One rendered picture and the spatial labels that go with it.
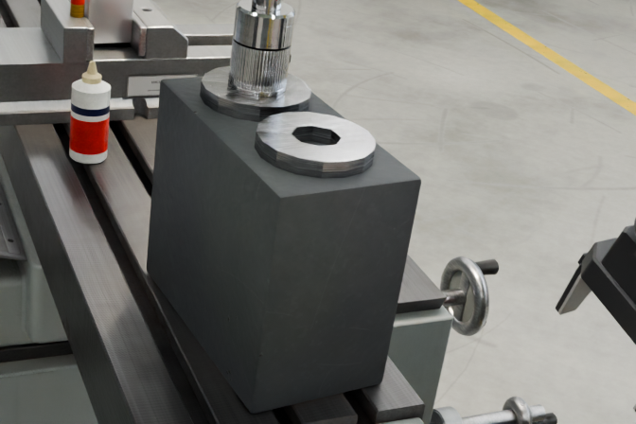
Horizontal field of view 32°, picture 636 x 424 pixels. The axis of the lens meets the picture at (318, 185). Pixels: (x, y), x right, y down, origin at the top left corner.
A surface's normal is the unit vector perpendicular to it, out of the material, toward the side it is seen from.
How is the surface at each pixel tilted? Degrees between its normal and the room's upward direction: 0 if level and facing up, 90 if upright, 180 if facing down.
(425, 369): 90
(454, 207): 0
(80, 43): 90
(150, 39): 90
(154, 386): 0
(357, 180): 0
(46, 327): 90
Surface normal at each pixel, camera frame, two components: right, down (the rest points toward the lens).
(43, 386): 0.39, 0.45
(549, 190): 0.13, -0.89
